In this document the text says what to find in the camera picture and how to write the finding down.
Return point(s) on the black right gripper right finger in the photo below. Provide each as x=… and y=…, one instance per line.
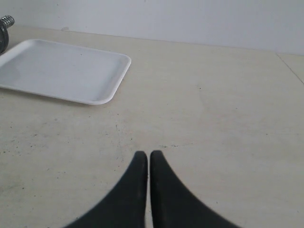
x=173, y=205

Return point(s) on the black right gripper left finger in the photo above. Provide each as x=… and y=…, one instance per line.
x=124, y=206

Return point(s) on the black weight plate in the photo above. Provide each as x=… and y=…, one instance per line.
x=4, y=38

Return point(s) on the chrome threaded dumbbell bar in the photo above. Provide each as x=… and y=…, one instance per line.
x=7, y=21

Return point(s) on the white plastic tray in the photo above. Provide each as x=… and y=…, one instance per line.
x=62, y=71

